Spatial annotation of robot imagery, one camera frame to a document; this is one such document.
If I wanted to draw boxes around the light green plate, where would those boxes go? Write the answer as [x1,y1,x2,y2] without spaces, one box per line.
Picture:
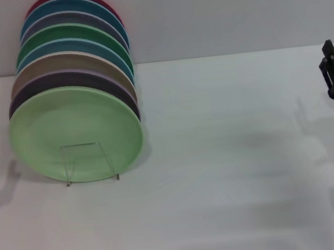
[4,78,148,191]

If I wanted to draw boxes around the lilac plate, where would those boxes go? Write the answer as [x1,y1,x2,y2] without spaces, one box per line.
[4,63,141,136]

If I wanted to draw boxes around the beige plate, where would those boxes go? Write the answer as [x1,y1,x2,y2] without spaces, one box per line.
[7,44,138,116]

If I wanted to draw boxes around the dark green plate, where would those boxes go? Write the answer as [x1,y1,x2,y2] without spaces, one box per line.
[12,16,135,87]

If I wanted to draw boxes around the light blue plate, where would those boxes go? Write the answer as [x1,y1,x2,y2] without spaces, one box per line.
[13,30,136,96]

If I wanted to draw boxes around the grey purple plate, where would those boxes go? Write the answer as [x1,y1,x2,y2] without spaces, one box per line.
[18,5,130,62]

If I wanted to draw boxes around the teal blue plate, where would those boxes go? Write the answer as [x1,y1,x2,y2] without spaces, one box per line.
[17,0,130,59]

